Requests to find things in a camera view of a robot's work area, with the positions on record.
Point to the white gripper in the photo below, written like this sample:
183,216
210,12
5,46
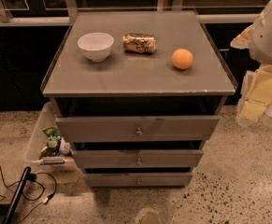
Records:
267,37

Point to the grey bottom drawer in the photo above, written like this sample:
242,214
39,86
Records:
138,180

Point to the grey drawer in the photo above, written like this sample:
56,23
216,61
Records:
147,158
138,180
136,129

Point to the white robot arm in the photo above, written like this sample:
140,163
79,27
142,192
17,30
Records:
260,49

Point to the grey drawer cabinet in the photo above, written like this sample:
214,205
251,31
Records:
128,84

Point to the grey top drawer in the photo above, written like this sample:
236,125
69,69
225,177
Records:
136,129

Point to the grey middle drawer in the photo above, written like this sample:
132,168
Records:
147,158

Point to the orange fruit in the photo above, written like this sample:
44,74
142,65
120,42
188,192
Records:
182,59

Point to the crushed gold drink can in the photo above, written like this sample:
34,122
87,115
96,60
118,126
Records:
139,43

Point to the white ceramic bowl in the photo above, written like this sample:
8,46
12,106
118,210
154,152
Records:
96,46

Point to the clear plastic storage bin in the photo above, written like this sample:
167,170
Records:
61,161

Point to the black flat bar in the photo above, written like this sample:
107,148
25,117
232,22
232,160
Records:
17,195

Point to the metal railing frame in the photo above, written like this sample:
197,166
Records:
70,3

